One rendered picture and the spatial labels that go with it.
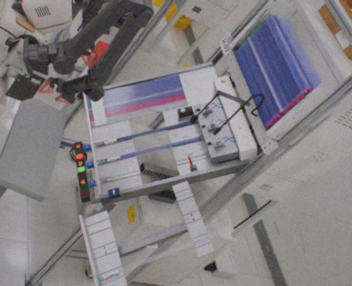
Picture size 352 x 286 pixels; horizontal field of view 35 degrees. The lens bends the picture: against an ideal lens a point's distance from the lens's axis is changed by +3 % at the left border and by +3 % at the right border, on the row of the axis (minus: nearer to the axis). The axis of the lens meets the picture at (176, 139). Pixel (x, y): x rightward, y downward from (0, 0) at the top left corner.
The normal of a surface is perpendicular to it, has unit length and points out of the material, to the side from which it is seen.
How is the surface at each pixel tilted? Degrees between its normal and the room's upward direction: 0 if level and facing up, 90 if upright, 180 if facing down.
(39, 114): 0
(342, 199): 89
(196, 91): 43
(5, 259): 0
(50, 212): 0
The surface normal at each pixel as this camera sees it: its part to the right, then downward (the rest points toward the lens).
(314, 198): -0.78, -0.25
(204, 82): -0.11, -0.62
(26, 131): 0.58, -0.61
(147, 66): 0.21, 0.75
